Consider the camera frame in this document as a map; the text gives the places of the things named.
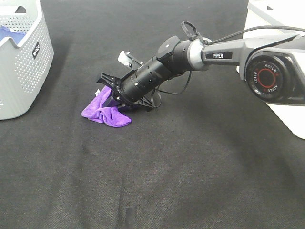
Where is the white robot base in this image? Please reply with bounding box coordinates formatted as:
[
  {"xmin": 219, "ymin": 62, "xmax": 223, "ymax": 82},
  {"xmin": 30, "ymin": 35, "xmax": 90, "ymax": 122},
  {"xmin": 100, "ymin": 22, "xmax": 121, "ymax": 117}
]
[{"xmin": 243, "ymin": 0, "xmax": 305, "ymax": 139}]

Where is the blue towel in basket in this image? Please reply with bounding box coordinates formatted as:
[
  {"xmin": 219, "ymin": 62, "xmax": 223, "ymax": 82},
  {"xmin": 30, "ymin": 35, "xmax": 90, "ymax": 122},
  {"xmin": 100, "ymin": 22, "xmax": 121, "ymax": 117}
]
[{"xmin": 0, "ymin": 25, "xmax": 26, "ymax": 44}]

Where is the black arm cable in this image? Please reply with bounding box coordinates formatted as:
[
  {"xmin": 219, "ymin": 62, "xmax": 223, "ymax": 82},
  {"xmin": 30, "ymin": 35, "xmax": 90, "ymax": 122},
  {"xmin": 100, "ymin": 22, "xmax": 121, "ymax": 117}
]
[{"xmin": 152, "ymin": 21, "xmax": 305, "ymax": 109}]

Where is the purple microfibre towel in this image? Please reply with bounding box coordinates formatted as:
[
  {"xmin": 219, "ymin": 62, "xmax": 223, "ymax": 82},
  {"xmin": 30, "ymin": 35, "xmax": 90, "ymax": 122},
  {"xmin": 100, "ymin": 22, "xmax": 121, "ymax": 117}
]
[{"xmin": 81, "ymin": 86, "xmax": 132, "ymax": 127}]

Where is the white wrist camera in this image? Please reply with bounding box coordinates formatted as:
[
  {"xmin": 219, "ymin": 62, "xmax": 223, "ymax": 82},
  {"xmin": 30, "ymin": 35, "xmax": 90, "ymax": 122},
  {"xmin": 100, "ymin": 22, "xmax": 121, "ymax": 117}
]
[{"xmin": 117, "ymin": 51, "xmax": 132, "ymax": 68}]

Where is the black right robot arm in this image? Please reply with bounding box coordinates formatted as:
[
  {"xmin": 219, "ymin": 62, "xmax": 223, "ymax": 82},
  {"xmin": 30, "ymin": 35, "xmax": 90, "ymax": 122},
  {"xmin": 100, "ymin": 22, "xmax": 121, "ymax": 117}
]
[{"xmin": 99, "ymin": 33, "xmax": 305, "ymax": 109}]

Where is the grey perforated plastic basket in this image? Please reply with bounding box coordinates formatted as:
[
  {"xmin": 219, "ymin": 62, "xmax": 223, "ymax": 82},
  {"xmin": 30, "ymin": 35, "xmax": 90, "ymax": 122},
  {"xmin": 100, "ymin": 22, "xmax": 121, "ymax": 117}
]
[{"xmin": 0, "ymin": 0, "xmax": 54, "ymax": 120}]

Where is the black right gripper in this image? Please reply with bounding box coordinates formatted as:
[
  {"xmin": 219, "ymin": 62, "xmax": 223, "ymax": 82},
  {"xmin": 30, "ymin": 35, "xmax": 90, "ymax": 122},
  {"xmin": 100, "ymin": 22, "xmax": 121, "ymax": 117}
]
[{"xmin": 97, "ymin": 57, "xmax": 182, "ymax": 111}]

